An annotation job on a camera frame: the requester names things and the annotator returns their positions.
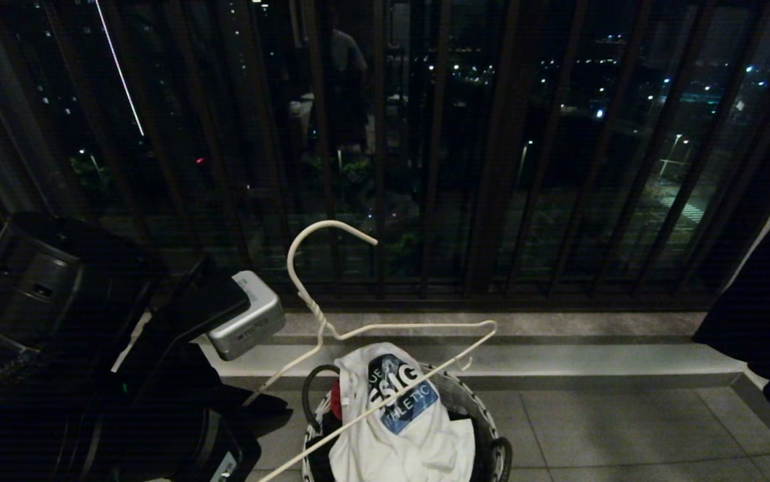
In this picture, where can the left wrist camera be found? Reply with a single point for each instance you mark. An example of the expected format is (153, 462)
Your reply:
(251, 320)

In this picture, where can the dark hanging cloth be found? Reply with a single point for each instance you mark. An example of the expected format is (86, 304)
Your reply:
(760, 314)

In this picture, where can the black and white laundry basket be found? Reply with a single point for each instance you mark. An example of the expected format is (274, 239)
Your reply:
(477, 410)

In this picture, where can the red garment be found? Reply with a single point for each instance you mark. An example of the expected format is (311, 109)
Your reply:
(336, 400)

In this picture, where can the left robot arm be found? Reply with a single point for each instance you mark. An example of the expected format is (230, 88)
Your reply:
(43, 288)

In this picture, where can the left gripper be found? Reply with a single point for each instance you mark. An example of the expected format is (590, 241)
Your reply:
(171, 375)

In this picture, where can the dark balcony railing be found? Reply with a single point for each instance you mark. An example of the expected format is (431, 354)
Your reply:
(492, 167)

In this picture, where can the white garment with blue print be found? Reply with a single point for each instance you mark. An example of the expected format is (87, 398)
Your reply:
(385, 442)

